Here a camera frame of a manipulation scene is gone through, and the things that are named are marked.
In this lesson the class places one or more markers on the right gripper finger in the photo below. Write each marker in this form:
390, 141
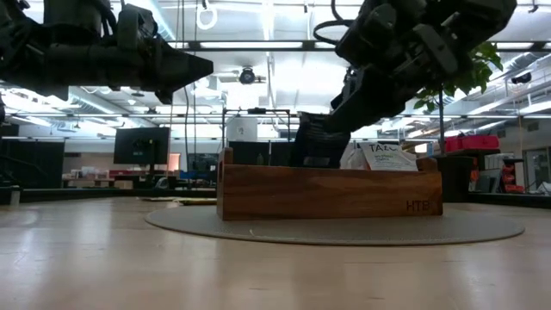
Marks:
370, 103
344, 88

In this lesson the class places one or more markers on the blackcurrant tea packet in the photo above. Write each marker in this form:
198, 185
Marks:
316, 146

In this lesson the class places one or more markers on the lemon lime tea packet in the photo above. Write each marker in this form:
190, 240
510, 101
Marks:
196, 201
159, 200

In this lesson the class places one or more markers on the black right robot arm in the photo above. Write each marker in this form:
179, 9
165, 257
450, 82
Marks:
482, 17

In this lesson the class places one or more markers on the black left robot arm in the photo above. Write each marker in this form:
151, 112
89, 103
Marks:
21, 56

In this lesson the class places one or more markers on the wooden tea organizer box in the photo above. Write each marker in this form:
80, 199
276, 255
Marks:
327, 194

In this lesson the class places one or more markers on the black computer monitor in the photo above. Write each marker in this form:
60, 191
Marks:
142, 146

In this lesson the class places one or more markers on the black overhead light beam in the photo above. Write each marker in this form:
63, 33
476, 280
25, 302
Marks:
309, 45

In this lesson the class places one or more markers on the round black ceiling spotlight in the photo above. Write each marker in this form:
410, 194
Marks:
247, 76

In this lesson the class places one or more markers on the red storage bin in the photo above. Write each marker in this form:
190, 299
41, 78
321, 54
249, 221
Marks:
473, 143

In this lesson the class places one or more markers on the potted green plant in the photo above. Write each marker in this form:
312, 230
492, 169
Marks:
452, 181

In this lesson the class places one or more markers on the round grey mat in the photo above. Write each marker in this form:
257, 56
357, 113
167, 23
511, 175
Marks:
344, 232

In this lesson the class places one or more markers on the black aluminium table frame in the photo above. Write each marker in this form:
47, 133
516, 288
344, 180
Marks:
107, 194

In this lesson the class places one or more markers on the black overhead mounted camera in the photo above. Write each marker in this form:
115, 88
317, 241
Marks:
521, 78

